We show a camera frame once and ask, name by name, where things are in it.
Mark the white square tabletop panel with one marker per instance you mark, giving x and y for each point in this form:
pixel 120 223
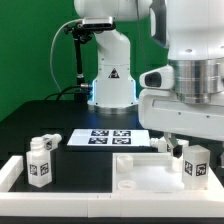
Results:
pixel 152 172

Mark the white U-shaped obstacle fence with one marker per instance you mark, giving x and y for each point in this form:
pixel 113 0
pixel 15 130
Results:
pixel 190 203

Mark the white marker base plate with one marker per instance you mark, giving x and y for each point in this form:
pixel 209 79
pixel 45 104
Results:
pixel 109 137

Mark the black camera stand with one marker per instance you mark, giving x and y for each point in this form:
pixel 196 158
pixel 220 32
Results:
pixel 80 37

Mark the grey camera on stand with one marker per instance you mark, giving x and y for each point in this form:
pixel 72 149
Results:
pixel 97 23

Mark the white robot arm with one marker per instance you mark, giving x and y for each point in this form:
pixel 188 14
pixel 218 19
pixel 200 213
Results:
pixel 185 95

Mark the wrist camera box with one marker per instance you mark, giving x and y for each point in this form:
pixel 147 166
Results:
pixel 160 78

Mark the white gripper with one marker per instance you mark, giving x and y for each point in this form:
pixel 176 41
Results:
pixel 160 110

